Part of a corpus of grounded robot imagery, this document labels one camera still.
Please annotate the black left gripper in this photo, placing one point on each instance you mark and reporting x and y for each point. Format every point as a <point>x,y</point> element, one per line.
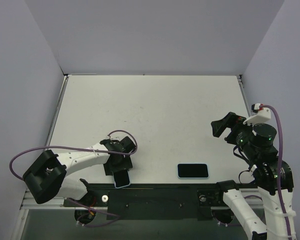
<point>117,169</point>

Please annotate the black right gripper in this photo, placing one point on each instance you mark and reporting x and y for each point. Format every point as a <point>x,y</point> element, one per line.
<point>230,127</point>

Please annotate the light blue phone case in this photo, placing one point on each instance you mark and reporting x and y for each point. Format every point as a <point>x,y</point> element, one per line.
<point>122,186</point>
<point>193,178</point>

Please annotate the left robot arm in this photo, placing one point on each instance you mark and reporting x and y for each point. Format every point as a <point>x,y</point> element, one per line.
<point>48,176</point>

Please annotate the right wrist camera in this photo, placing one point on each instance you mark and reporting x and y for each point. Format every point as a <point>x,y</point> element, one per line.
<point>261,115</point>

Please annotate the black table front rail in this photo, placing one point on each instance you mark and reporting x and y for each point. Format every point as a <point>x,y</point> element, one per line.
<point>156,201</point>

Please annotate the aluminium table frame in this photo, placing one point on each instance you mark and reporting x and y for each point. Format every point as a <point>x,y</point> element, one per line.
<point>23,213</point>

